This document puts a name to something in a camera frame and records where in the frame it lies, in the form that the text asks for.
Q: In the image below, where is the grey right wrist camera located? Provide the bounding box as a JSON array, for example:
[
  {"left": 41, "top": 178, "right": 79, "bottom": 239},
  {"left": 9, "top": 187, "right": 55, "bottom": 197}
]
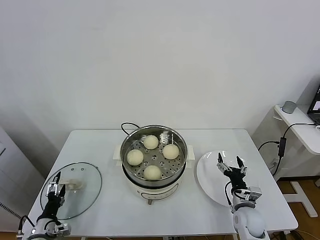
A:
[{"left": 247, "top": 186, "right": 263, "bottom": 202}]

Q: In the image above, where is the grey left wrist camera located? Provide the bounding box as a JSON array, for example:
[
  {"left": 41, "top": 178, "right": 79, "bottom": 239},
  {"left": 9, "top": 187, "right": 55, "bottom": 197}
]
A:
[{"left": 53, "top": 222, "right": 72, "bottom": 237}]

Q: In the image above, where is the white side desk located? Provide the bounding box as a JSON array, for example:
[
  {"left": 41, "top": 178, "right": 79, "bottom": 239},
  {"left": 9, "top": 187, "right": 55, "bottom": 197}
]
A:
[{"left": 273, "top": 103, "right": 320, "bottom": 218}]

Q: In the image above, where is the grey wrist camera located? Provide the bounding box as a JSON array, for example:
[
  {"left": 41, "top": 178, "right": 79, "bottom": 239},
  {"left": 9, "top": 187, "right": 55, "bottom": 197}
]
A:
[
  {"left": 53, "top": 222, "right": 72, "bottom": 237},
  {"left": 247, "top": 186, "right": 263, "bottom": 202}
]

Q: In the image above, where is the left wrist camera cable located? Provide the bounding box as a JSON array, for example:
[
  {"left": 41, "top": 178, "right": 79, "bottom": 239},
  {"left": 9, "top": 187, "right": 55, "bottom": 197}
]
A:
[{"left": 16, "top": 214, "right": 35, "bottom": 236}]

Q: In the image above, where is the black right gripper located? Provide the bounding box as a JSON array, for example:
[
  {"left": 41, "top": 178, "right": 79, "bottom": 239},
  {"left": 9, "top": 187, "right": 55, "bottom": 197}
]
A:
[{"left": 216, "top": 152, "right": 250, "bottom": 192}]

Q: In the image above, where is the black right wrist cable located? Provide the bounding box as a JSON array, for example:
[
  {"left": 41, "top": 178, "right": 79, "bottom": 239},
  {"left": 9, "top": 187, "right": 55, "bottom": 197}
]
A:
[{"left": 224, "top": 181, "right": 233, "bottom": 213}]

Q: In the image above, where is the white steamed baozi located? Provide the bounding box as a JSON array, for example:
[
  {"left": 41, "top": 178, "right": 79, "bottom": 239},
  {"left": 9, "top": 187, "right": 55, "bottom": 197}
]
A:
[
  {"left": 162, "top": 144, "right": 180, "bottom": 160},
  {"left": 126, "top": 149, "right": 144, "bottom": 166},
  {"left": 142, "top": 134, "right": 159, "bottom": 150},
  {"left": 143, "top": 164, "right": 162, "bottom": 182}
]

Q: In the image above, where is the black pot power cord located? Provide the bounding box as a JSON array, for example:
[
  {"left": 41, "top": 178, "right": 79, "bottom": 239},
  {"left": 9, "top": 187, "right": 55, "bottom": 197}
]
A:
[{"left": 120, "top": 121, "right": 141, "bottom": 137}]

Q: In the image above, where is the round glass pot lid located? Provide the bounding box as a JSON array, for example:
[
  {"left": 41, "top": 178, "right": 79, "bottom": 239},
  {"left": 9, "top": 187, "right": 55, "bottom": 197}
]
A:
[{"left": 39, "top": 162, "right": 103, "bottom": 220}]

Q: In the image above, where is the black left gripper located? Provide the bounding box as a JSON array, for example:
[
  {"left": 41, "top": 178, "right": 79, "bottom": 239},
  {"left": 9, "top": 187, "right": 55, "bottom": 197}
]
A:
[{"left": 37, "top": 171, "right": 68, "bottom": 221}]

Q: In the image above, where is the large white plate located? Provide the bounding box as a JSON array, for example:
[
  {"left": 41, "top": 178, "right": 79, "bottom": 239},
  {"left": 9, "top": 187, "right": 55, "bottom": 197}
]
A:
[{"left": 195, "top": 149, "right": 261, "bottom": 209}]

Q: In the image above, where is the perforated steel steamer basket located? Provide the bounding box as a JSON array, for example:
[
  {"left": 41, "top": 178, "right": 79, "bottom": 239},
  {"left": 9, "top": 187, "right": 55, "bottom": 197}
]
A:
[{"left": 119, "top": 124, "right": 188, "bottom": 183}]

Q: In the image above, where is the grey cylindrical speaker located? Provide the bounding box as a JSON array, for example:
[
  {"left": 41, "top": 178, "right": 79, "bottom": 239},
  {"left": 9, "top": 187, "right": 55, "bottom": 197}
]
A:
[{"left": 281, "top": 100, "right": 296, "bottom": 115}]

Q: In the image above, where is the white cabinet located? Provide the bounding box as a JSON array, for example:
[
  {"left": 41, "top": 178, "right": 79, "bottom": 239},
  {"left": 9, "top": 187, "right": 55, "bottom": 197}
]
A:
[{"left": 0, "top": 126, "right": 47, "bottom": 226}]

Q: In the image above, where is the black laptop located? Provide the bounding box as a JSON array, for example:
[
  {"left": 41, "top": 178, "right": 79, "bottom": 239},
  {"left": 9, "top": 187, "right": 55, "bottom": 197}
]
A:
[{"left": 306, "top": 82, "right": 320, "bottom": 125}]

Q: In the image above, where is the cream electric cooking pot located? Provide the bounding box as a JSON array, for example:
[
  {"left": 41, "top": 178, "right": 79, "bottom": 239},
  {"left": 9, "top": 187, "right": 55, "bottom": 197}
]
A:
[{"left": 113, "top": 144, "right": 195, "bottom": 206}]

